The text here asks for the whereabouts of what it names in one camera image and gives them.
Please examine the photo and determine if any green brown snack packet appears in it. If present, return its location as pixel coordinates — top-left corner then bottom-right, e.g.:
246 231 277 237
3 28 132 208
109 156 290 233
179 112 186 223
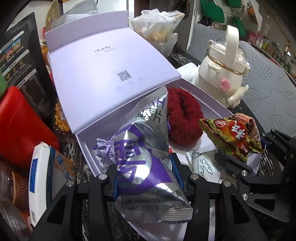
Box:
199 113 263 163

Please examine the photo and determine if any white bread snack packet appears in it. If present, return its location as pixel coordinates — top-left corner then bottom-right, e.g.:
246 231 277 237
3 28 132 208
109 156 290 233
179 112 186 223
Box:
186 149 229 183

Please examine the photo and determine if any silver purple snack packet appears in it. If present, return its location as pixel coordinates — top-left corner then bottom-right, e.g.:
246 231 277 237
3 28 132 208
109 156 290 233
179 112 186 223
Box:
114 86 193 223

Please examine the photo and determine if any dark red fluffy scrunchie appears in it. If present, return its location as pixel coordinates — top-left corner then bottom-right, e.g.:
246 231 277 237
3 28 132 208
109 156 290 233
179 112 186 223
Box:
168 88 204 146

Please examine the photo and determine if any grey leaf pattern chair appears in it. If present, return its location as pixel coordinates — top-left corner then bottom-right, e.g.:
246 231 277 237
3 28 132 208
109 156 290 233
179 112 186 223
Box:
188 24 295 137

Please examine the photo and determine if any white blue medicine box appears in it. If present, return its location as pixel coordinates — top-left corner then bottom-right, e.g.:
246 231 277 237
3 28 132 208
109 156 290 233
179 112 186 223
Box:
28 142 76 226

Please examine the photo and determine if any brown spice jar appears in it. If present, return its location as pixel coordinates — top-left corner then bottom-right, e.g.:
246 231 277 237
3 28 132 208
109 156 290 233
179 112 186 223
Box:
1 162 29 210

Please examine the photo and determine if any cream cartoon kettle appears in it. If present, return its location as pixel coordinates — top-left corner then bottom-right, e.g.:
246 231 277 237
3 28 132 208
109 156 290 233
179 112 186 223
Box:
195 26 250 108

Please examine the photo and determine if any red plastic container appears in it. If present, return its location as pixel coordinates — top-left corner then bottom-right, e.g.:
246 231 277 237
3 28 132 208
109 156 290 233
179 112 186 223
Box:
1 86 60 170

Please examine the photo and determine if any lilac open gift box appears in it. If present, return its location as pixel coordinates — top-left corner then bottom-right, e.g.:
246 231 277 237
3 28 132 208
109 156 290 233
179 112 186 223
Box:
45 11 231 176

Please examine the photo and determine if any green tote bag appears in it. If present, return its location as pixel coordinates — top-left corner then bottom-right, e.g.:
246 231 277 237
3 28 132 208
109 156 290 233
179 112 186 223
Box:
200 0 225 23

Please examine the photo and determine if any black menu stand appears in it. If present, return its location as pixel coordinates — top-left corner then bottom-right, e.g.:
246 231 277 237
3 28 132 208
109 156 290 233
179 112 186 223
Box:
0 11 56 110

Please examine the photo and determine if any clear plastic food bag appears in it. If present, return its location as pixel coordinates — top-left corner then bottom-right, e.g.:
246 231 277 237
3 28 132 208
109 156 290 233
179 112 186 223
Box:
131 9 185 56

